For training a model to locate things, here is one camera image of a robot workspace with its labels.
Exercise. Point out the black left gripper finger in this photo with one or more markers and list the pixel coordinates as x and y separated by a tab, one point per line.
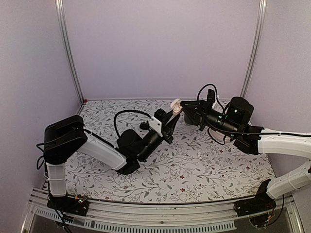
167	118
173	122

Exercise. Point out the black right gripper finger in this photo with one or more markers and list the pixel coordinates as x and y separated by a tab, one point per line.
194	116
193	105

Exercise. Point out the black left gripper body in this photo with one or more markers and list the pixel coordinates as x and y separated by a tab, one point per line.
146	153

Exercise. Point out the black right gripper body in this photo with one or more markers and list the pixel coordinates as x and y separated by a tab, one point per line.
217	122

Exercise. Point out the white earbud case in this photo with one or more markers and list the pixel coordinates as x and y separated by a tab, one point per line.
176	107

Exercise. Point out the black earbud charging case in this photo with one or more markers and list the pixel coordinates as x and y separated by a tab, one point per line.
144	126

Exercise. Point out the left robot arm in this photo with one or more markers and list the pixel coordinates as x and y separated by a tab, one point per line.
68	136

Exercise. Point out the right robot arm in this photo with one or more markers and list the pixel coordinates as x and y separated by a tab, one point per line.
260	140

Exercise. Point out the dark grey mug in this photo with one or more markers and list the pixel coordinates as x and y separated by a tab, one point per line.
188	120

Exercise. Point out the floral patterned table mat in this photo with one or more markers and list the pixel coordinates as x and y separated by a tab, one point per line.
193	168

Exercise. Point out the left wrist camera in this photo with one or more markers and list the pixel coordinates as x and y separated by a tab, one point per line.
159	119

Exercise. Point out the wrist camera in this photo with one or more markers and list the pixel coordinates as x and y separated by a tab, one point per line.
211	99
159	119

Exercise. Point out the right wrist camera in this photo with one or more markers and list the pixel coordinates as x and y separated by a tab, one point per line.
211	99

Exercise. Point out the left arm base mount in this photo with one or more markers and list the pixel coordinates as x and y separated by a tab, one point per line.
77	205

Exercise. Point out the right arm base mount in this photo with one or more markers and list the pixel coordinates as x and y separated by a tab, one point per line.
260	202

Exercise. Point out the front aluminium rail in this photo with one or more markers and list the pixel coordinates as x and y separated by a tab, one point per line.
116	217

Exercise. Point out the right aluminium frame post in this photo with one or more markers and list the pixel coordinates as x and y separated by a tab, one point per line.
255	47

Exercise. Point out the aluminium frame post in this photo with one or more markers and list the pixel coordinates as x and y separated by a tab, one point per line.
255	47
65	37

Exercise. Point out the left aluminium frame post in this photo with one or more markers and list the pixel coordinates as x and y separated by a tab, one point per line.
65	37

